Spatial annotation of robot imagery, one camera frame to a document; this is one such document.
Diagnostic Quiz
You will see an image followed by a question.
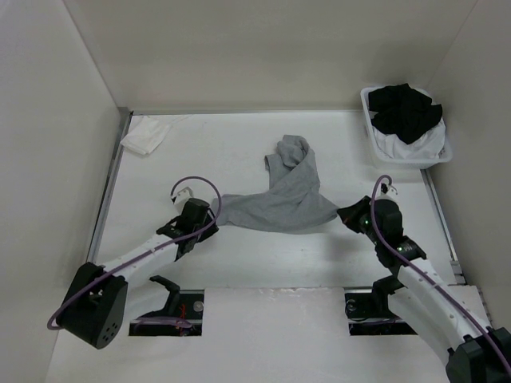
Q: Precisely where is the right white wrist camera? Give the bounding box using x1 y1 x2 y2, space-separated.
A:
379 183 398 199

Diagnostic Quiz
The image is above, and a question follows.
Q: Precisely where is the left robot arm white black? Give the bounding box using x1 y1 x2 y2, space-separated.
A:
50 198 218 349

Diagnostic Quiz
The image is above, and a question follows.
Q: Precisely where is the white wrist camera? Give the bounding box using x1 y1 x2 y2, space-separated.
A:
379 183 398 199
171 187 193 206

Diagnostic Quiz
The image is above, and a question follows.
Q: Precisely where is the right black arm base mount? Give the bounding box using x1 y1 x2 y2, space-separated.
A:
344 276 416 336

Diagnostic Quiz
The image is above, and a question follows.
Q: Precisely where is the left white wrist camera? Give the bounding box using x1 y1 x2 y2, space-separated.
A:
171 187 193 206

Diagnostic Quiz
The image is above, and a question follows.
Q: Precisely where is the grey tank top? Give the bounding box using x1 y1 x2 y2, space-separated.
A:
212 135 338 233

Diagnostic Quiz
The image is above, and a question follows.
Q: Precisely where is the white tank top in basket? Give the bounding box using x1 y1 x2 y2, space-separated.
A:
373 120 446 160

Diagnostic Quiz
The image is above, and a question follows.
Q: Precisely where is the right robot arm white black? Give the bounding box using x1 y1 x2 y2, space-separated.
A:
337 196 510 382

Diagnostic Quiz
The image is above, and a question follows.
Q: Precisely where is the black tank top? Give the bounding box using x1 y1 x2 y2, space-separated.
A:
367 83 443 144

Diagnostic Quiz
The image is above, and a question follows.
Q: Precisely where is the white plastic basket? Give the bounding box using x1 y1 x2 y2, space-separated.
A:
360 86 453 169

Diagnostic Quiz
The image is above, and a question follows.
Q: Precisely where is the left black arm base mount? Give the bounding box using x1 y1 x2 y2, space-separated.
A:
125 275 205 337

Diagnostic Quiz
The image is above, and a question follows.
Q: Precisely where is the folded white tank top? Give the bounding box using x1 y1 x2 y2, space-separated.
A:
121 115 188 156

